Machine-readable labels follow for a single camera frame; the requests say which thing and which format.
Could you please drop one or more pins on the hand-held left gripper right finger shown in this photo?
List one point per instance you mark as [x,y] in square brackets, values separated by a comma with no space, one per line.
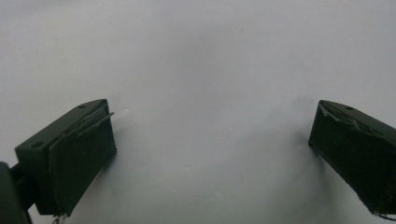
[355,155]

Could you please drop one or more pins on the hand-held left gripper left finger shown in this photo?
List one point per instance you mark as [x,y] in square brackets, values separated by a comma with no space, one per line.
[77,161]

